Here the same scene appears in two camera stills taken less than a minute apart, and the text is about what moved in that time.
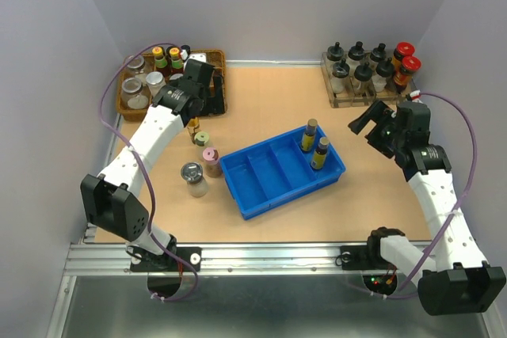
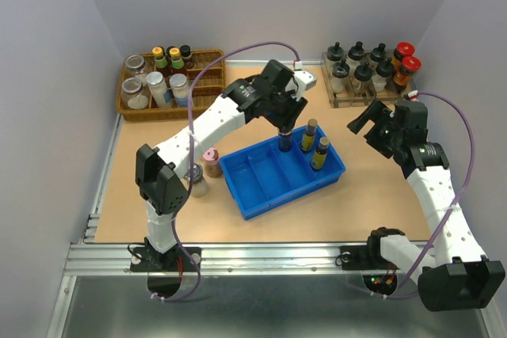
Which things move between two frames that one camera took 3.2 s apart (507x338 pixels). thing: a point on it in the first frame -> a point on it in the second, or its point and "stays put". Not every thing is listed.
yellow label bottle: x=308 y=138 stays put
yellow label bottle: x=318 y=158 stays put
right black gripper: x=379 y=112 stays put
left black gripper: x=214 y=104 -> x=295 y=106
